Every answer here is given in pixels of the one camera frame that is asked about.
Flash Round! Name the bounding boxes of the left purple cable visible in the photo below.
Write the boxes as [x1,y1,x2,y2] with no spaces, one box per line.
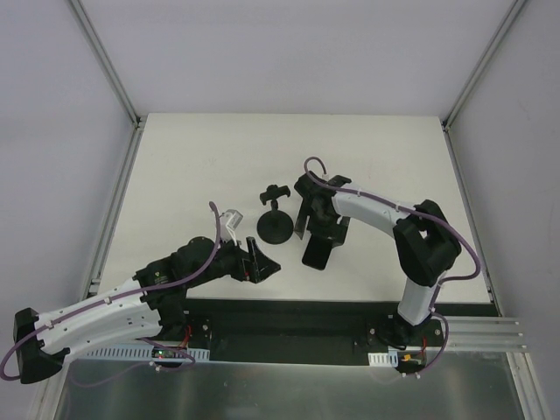
[0,200,222,382]

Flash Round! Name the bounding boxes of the aluminium frame post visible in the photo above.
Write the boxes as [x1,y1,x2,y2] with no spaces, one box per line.
[66,0,142,128]
[441,0,529,132]

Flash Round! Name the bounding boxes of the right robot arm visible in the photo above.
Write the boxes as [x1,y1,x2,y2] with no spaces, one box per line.
[294,175,461,350]

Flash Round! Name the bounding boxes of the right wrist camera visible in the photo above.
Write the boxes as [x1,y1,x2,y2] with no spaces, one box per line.
[321,173,352,189]

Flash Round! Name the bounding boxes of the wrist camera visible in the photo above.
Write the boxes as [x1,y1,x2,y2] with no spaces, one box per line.
[321,173,352,189]
[220,209,243,244]

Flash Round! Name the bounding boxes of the white cable duct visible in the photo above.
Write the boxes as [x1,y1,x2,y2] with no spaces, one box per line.
[367,348,426,368]
[81,343,210,362]

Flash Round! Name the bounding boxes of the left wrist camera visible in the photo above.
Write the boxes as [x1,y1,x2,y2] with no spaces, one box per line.
[220,209,243,244]

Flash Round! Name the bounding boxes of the black smartphone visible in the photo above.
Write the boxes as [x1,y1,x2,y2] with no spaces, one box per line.
[302,235,333,270]

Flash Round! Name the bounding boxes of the left aluminium frame post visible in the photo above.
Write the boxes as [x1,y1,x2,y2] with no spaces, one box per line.
[66,0,142,128]

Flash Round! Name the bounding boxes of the left white cable duct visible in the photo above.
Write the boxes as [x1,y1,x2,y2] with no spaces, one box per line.
[81,343,210,362]

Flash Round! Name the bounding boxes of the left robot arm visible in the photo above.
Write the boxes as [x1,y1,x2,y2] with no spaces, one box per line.
[8,236,281,384]

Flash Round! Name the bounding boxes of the black phone stand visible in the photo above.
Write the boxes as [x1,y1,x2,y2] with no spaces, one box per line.
[256,185,294,245]

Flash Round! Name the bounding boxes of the right white cable duct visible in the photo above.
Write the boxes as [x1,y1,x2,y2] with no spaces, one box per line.
[367,348,426,368]

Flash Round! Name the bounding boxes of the right aluminium frame post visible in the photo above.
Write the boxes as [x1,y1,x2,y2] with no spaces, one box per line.
[441,0,529,132]

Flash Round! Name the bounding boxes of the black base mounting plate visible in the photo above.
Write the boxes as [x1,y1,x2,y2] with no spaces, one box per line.
[157,297,500,364]

